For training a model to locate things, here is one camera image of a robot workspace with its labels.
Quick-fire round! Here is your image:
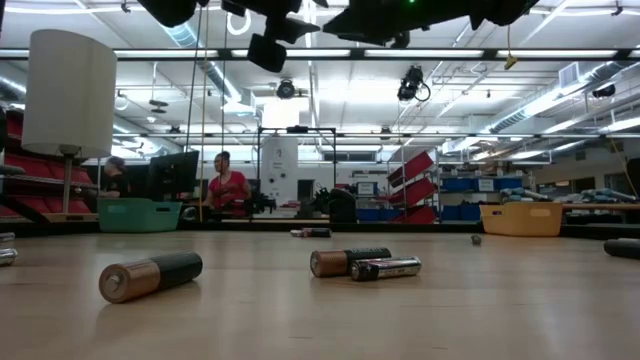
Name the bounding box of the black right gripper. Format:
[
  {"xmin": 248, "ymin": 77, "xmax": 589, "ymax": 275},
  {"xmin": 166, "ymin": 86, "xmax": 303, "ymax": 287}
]
[{"xmin": 322, "ymin": 0, "xmax": 481, "ymax": 50}]

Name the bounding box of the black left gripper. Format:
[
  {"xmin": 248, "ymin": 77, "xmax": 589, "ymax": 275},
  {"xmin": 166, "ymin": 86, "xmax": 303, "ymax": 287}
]
[{"xmin": 219, "ymin": 0, "xmax": 322, "ymax": 75}]

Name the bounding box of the yellow hanging hook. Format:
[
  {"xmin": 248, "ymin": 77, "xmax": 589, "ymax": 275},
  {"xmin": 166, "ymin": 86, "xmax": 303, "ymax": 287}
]
[{"xmin": 503, "ymin": 24, "xmax": 519, "ymax": 71}]

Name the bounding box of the red bin rack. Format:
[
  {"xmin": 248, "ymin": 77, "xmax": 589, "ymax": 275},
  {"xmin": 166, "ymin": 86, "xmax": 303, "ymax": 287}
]
[{"xmin": 387, "ymin": 149, "xmax": 439, "ymax": 225}]

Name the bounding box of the blue bin shelf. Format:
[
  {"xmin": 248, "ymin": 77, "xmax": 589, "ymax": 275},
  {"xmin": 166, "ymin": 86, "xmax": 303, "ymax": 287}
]
[{"xmin": 439, "ymin": 175, "xmax": 525, "ymax": 222}]

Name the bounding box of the person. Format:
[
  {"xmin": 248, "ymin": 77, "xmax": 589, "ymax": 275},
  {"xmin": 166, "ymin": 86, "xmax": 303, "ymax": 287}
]
[
  {"xmin": 98, "ymin": 155, "xmax": 132, "ymax": 199},
  {"xmin": 202, "ymin": 150, "xmax": 253, "ymax": 221}
]

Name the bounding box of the white air vent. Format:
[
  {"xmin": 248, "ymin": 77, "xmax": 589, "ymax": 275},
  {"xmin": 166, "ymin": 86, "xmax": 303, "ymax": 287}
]
[{"xmin": 558, "ymin": 61, "xmax": 581, "ymax": 89}]

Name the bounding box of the black monitor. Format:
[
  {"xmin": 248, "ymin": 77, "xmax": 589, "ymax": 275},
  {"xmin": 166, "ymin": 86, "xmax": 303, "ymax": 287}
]
[{"xmin": 146, "ymin": 150, "xmax": 201, "ymax": 203}]

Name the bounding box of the grey blue machine part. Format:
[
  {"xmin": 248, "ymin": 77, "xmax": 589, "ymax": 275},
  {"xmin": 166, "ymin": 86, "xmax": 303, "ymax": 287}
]
[
  {"xmin": 579, "ymin": 187, "xmax": 639, "ymax": 204},
  {"xmin": 499, "ymin": 186, "xmax": 551, "ymax": 204}
]

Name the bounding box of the yellow plastic bin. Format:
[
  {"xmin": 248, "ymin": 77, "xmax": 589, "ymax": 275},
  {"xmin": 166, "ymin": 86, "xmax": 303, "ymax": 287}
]
[{"xmin": 479, "ymin": 201, "xmax": 566, "ymax": 238}]

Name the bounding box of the white table lamp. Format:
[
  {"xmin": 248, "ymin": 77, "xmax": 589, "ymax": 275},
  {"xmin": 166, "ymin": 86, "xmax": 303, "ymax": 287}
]
[{"xmin": 20, "ymin": 28, "xmax": 118, "ymax": 223}]

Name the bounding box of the green plastic bin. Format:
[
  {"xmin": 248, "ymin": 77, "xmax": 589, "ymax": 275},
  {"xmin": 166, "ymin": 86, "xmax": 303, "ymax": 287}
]
[{"xmin": 96, "ymin": 198, "xmax": 184, "ymax": 234}]

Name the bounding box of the wooden workbench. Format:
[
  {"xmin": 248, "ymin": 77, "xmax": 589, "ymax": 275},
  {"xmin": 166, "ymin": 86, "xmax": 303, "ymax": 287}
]
[{"xmin": 562, "ymin": 201, "xmax": 640, "ymax": 212}]

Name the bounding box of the red storage shelf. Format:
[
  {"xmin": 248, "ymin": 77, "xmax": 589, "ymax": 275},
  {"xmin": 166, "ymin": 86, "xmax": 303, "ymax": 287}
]
[{"xmin": 0, "ymin": 108, "xmax": 97, "ymax": 221}]

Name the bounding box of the black chair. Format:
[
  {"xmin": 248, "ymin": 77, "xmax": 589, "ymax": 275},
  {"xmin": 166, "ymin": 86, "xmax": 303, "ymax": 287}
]
[{"xmin": 0, "ymin": 163, "xmax": 46, "ymax": 224}]

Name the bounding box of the black ceiling camera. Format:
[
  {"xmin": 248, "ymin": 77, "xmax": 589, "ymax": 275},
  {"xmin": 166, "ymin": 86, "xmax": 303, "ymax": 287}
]
[{"xmin": 397, "ymin": 64, "xmax": 432, "ymax": 104}]

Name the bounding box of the white hanging ring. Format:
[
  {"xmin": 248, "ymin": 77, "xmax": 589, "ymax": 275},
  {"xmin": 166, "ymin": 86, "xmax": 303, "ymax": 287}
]
[{"xmin": 226, "ymin": 9, "xmax": 253, "ymax": 37}]

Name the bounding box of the black dome camera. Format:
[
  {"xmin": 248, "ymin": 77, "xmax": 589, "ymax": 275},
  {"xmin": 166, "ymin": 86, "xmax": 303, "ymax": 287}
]
[{"xmin": 276, "ymin": 78, "xmax": 297, "ymax": 100}]

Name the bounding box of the black ceiling light rail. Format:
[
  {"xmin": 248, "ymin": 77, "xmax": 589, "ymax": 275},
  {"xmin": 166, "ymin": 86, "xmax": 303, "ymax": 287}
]
[
  {"xmin": 112, "ymin": 130, "xmax": 640, "ymax": 141},
  {"xmin": 0, "ymin": 47, "xmax": 640, "ymax": 63}
]

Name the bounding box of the silver ceiling duct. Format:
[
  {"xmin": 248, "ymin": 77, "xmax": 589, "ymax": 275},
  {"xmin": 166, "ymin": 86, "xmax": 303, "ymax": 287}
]
[{"xmin": 487, "ymin": 59, "xmax": 640, "ymax": 135}]

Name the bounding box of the black aluminium table frame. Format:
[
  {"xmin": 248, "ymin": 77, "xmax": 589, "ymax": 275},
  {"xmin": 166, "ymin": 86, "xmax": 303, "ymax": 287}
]
[{"xmin": 0, "ymin": 218, "xmax": 640, "ymax": 240}]

